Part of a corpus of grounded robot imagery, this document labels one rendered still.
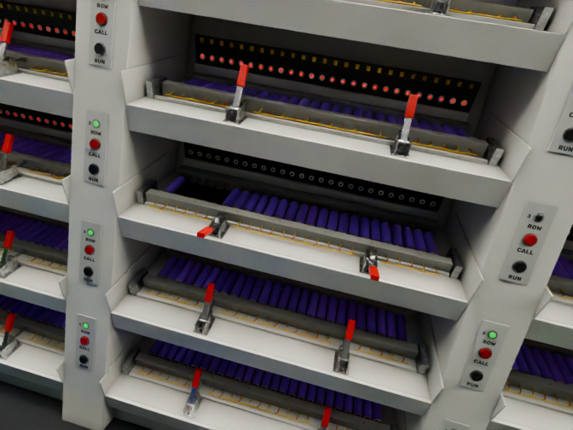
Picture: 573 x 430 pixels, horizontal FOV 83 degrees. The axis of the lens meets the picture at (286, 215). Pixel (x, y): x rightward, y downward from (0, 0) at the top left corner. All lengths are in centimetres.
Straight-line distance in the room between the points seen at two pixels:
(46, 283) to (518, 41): 90
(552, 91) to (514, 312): 32
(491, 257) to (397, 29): 36
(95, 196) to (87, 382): 39
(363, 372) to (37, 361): 69
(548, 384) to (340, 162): 55
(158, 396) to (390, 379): 47
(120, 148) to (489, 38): 58
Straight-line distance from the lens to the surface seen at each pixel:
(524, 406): 78
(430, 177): 53
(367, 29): 54
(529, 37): 58
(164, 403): 81
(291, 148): 52
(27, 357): 96
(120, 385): 85
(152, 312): 71
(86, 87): 66
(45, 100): 72
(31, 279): 85
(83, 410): 91
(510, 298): 61
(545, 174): 58
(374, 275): 49
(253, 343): 65
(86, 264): 71
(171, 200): 64
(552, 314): 67
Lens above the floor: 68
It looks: 14 degrees down
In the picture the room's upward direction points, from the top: 11 degrees clockwise
